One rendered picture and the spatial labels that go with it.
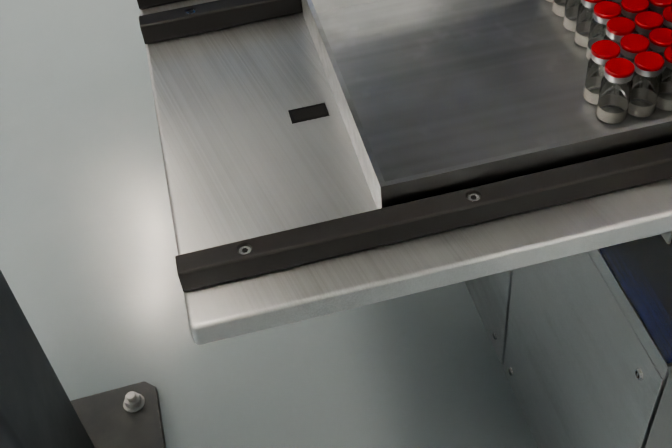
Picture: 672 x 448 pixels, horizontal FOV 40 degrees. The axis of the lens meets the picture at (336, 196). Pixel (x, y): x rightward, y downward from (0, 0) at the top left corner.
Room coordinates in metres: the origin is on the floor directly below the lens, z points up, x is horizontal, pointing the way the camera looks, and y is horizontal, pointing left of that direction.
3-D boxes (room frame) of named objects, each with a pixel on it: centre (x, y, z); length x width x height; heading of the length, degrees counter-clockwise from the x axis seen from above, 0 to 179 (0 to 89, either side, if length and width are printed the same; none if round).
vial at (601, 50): (0.52, -0.21, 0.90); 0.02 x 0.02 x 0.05
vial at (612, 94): (0.50, -0.21, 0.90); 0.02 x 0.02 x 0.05
